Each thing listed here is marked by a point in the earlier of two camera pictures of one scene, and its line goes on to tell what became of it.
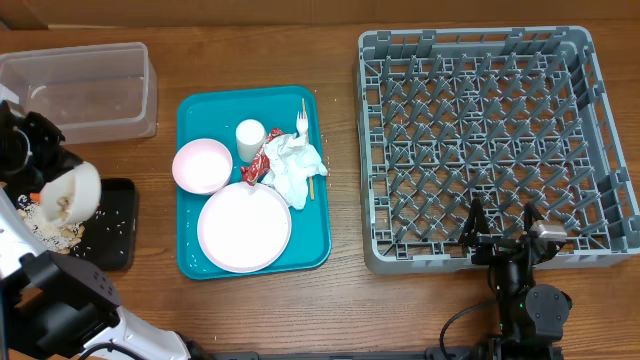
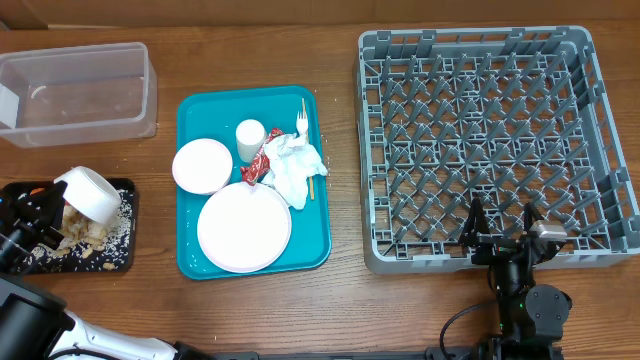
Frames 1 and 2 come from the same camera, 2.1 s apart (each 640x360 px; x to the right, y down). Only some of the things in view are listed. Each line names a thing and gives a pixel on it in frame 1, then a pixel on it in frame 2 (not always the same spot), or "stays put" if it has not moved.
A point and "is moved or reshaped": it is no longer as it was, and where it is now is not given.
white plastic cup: [250, 137] stays put
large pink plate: [244, 228] stays put
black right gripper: [494, 245] stays put
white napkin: [293, 160] stays put
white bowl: [72, 195] is moved or reshaped
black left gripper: [55, 157] -> [47, 206]
